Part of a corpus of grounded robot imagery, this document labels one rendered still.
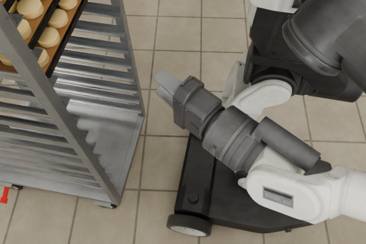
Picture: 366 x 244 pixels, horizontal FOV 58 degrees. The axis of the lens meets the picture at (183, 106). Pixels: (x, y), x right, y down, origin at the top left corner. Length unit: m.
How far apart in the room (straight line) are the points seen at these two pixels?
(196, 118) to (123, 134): 1.15
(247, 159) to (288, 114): 1.44
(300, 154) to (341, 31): 0.18
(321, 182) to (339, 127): 1.55
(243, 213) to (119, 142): 0.67
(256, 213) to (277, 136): 1.05
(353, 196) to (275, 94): 0.39
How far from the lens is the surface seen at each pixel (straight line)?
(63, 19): 0.86
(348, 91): 0.88
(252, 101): 0.85
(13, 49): 0.64
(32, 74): 0.69
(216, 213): 1.50
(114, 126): 1.70
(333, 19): 0.42
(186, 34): 2.22
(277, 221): 1.54
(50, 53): 0.82
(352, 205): 0.50
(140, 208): 1.69
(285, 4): 0.55
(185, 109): 0.54
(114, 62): 1.35
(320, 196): 0.48
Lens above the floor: 1.63
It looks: 60 degrees down
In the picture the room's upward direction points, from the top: straight up
